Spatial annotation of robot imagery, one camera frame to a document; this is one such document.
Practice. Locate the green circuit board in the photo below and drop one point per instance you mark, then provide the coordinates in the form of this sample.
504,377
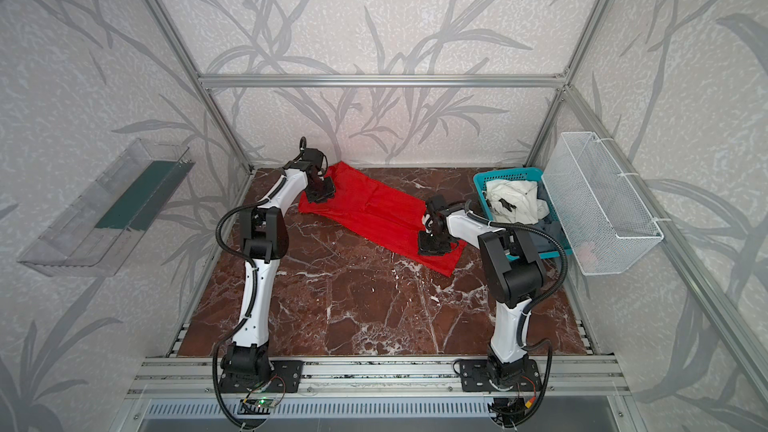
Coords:
258,406

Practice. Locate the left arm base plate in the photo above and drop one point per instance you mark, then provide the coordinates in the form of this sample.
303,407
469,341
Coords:
279,376

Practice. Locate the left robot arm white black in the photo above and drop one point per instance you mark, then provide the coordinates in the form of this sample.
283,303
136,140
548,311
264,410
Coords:
258,235

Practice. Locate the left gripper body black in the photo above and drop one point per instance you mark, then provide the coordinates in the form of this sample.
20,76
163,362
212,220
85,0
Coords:
321,190

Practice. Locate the grey t shirt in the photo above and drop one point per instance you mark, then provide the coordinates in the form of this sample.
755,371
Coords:
549,224

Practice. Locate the white wire mesh basket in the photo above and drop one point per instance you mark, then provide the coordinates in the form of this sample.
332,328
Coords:
607,224

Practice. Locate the clear acrylic wall shelf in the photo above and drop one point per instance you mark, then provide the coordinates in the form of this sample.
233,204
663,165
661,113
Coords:
96,234

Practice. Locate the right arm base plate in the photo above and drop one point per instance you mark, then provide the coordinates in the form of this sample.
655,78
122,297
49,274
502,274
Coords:
487,375

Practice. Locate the teal plastic laundry basket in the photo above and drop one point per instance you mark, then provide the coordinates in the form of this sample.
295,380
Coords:
529,174

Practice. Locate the red t shirt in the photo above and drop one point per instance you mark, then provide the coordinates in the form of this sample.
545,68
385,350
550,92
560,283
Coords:
385,216

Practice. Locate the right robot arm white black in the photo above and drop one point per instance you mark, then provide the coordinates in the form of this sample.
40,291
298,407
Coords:
514,275

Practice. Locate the aluminium frame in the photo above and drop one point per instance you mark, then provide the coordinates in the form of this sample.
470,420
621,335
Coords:
741,342

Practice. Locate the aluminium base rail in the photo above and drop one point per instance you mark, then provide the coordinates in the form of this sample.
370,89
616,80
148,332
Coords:
382,376

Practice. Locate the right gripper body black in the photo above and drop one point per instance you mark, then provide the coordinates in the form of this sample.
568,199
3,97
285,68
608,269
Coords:
432,243

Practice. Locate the white t shirt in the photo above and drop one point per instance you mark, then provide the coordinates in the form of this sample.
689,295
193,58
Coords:
514,201

